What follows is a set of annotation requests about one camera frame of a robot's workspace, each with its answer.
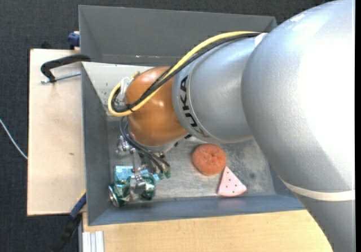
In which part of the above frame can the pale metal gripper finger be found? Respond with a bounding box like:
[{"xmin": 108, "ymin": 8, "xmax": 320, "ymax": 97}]
[
  {"xmin": 137, "ymin": 174, "xmax": 155, "ymax": 193},
  {"xmin": 128, "ymin": 175, "xmax": 139, "ymax": 201}
]

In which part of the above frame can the grey metal bin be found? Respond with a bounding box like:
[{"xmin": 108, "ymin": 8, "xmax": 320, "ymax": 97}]
[{"xmin": 78, "ymin": 5, "xmax": 307, "ymax": 226}]

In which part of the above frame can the pink dotted wedge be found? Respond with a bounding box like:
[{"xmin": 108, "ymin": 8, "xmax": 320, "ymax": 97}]
[{"xmin": 216, "ymin": 166, "xmax": 248, "ymax": 198}]

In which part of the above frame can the pale wood flat board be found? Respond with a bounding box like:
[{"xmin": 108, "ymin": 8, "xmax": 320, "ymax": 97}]
[{"xmin": 27, "ymin": 48, "xmax": 87, "ymax": 216}]

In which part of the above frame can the crushed green drink can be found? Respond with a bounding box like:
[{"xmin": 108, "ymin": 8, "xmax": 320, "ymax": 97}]
[{"xmin": 108, "ymin": 171, "xmax": 157, "ymax": 208}]

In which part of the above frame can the orange round scouring sponge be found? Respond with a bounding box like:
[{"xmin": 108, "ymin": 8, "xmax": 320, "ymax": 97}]
[{"xmin": 192, "ymin": 143, "xmax": 228, "ymax": 176}]

